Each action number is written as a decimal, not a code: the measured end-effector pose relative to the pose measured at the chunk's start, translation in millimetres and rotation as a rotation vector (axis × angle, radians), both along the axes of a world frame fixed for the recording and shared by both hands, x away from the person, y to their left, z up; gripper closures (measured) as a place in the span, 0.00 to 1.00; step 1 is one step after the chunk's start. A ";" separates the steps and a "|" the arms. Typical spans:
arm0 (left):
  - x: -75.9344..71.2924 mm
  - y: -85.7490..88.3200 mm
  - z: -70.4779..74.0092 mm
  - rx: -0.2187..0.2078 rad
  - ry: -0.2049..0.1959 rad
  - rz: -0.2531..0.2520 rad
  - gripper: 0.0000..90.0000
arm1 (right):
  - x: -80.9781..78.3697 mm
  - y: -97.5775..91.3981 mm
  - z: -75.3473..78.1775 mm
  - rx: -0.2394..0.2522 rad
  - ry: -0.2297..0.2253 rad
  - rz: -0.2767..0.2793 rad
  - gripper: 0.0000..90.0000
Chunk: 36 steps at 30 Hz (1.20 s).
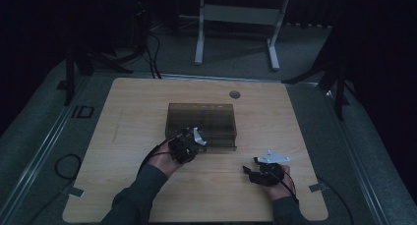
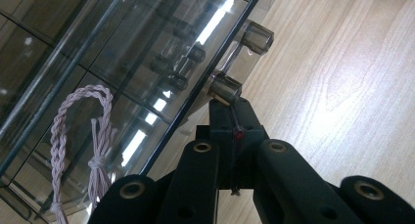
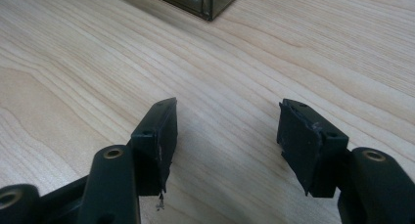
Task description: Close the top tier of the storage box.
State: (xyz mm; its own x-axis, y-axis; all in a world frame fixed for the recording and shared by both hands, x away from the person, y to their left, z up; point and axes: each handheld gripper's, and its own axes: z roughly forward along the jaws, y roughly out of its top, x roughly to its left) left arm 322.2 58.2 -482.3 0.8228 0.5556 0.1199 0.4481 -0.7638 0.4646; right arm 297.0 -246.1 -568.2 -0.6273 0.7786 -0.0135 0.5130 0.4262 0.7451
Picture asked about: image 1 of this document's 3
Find metal floor rail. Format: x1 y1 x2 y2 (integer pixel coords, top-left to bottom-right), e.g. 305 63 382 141
317 82 394 225
0 75 96 225

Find person's right hand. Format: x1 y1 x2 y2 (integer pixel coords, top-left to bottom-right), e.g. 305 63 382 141
265 164 293 202

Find white desk frame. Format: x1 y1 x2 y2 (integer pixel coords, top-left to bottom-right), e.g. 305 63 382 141
194 0 291 72

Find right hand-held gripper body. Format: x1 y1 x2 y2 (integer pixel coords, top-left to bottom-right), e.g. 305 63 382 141
248 148 291 188

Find black stand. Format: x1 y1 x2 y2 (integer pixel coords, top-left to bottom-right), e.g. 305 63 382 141
63 37 134 107
281 18 357 122

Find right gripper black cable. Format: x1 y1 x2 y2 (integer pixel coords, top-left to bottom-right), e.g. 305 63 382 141
269 164 301 204

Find smoked clear drawer box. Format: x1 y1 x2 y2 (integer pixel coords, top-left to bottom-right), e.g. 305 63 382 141
164 102 238 153

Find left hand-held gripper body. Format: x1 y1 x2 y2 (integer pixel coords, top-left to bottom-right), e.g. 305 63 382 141
168 126 208 165

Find black floor cable loop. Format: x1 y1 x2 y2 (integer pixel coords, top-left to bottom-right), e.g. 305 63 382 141
26 153 83 225

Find black hanging cables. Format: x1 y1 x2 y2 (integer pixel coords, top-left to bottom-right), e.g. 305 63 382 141
144 29 162 80

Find grey tape piece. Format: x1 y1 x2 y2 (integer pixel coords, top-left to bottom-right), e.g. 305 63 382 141
308 182 329 194
67 186 86 198

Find person's left hand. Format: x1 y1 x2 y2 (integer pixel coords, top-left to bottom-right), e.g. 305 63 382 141
154 141 185 178

